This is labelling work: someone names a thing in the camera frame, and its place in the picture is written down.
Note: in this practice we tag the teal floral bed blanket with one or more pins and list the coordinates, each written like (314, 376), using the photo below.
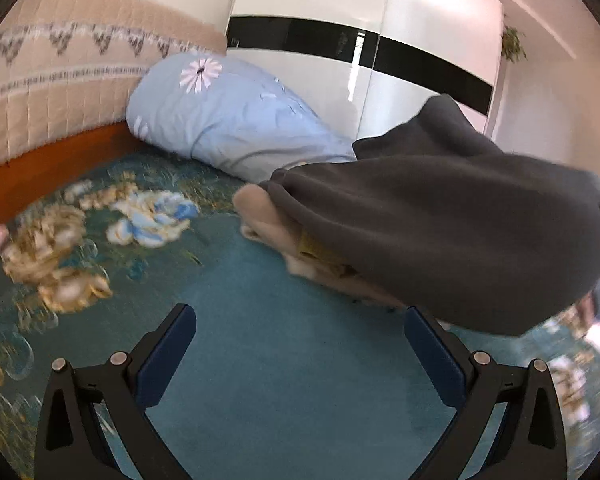
(285, 379)

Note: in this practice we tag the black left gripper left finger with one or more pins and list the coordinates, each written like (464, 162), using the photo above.
(70, 443)

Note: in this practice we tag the light blue floral quilt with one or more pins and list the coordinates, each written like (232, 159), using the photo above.
(230, 115)

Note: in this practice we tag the mustard yellow knit garment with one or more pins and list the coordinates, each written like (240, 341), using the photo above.
(312, 249)

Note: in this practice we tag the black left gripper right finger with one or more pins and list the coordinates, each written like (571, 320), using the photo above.
(530, 442)

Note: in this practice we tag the beige fleece garment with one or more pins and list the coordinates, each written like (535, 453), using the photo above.
(264, 223)

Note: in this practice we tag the beige quilted headboard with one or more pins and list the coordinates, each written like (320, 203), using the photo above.
(67, 66)

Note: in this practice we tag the white wardrobe with black stripe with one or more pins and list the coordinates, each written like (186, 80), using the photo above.
(366, 66)

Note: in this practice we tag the green hanging plant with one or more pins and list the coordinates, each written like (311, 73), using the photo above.
(512, 49)

